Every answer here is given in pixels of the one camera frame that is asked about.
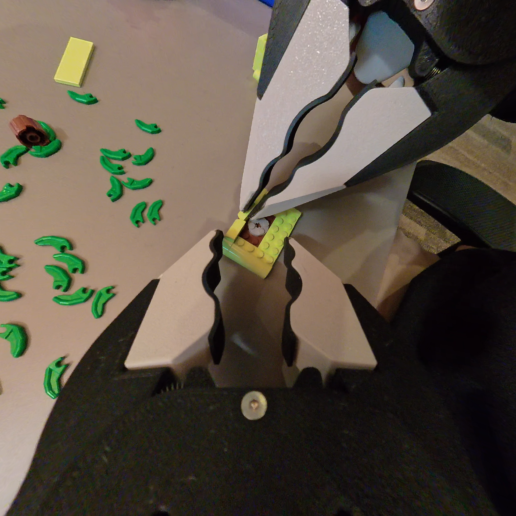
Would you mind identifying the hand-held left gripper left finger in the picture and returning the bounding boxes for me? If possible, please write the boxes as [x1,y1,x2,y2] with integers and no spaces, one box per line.
[124,230,225,378]

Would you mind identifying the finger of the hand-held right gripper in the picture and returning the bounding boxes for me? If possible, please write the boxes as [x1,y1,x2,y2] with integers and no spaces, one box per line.
[239,0,416,212]
[249,77,439,219]

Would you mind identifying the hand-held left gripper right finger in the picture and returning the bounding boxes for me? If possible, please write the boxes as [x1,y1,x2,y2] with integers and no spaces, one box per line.
[281,237,378,376]

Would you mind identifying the scattered green leaf pieces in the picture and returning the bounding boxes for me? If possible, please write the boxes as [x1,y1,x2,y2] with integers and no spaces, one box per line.
[0,91,164,400]

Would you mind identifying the small lime curved brick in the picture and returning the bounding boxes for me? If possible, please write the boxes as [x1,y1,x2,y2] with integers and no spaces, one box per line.
[223,226,244,252]

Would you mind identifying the person's dark clothing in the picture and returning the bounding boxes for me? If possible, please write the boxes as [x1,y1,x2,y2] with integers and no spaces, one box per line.
[397,248,516,516]

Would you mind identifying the black office chair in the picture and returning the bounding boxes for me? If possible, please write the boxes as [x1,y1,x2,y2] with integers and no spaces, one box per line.
[407,159,516,250]

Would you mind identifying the long lime curved brick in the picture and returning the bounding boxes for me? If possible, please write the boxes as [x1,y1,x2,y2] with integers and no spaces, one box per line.
[232,240,280,280]

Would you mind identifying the brown round brick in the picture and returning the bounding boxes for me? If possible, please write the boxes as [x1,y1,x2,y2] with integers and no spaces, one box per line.
[10,115,52,148]

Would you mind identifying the lime two-by-four studded plate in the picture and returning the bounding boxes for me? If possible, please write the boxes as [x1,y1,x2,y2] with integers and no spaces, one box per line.
[261,208,302,263]

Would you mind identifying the grey patterned fabric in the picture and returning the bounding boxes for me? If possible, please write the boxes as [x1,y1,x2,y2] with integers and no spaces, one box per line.
[397,199,460,255]

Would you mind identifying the large lime brick assembly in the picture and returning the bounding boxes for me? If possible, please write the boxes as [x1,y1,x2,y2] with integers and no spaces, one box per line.
[252,34,268,81]

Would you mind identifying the large lime smooth tile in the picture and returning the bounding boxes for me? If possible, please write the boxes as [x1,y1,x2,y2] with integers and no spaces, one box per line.
[53,37,95,88]

